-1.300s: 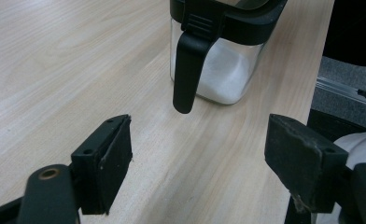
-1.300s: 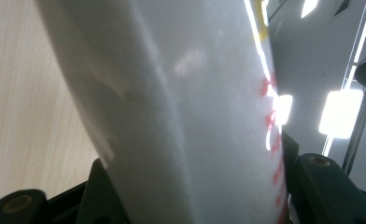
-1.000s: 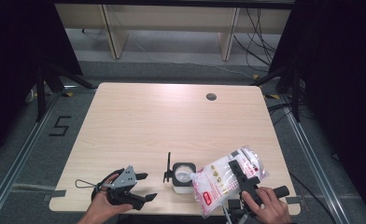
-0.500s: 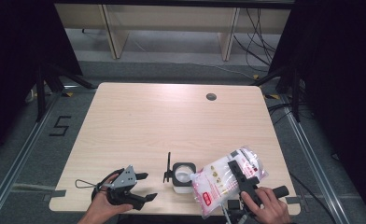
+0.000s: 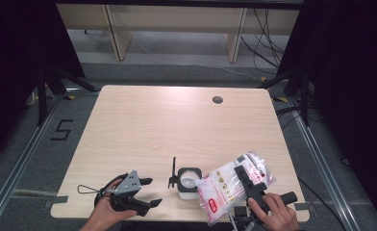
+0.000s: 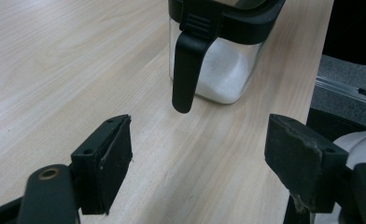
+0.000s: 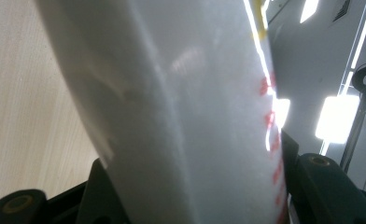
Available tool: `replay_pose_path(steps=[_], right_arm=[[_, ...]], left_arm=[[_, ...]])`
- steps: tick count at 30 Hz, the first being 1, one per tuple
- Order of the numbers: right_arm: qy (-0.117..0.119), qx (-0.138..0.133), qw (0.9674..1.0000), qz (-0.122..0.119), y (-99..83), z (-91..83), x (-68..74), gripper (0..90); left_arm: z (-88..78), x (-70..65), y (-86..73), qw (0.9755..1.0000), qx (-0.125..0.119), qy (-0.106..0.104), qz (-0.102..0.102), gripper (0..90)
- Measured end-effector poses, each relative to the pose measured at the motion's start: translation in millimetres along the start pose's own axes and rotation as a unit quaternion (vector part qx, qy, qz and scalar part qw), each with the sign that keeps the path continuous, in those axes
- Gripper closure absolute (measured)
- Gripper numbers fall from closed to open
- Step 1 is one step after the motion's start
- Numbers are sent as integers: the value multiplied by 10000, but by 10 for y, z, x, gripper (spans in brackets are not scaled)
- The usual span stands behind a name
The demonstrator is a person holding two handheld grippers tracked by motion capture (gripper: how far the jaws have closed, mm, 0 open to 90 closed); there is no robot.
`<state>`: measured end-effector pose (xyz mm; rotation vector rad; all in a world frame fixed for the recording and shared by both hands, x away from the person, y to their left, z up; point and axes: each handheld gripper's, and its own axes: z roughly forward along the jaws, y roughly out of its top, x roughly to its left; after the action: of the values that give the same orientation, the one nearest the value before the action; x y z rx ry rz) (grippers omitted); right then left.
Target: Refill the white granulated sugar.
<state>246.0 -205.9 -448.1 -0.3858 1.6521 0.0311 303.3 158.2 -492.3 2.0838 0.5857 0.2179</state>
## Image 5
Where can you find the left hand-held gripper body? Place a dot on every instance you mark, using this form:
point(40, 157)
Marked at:
point(128, 185)

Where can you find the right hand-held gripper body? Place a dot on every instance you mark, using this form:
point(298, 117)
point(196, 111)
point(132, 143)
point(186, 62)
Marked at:
point(257, 191)

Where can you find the red and white refill pouch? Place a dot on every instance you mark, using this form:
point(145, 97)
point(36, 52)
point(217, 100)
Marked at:
point(221, 192)

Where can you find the clear jar with black lid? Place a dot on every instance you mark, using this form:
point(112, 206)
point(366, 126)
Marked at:
point(180, 186)

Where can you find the person's right hand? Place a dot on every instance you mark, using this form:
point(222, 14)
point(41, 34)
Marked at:
point(276, 215)

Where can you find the person's left hand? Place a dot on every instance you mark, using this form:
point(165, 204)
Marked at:
point(105, 213)

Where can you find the grey tape strip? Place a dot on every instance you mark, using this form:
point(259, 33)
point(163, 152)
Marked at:
point(57, 200)
point(302, 206)

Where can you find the grey round table grommet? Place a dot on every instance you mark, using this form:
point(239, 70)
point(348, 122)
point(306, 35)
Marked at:
point(217, 99)

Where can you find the yellow black tape piece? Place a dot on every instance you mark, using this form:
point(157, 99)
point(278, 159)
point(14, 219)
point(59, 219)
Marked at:
point(263, 78)
point(70, 97)
point(281, 99)

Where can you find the black metal stand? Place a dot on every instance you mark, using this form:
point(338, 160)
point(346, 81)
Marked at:
point(304, 96)
point(42, 96)

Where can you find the black curtain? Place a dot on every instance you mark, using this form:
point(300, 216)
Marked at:
point(353, 80)
point(10, 64)

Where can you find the light wooden shelf unit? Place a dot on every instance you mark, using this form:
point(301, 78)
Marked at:
point(122, 35)

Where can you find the aluminium floor rail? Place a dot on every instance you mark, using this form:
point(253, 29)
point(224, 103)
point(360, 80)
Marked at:
point(324, 173)
point(20, 163)

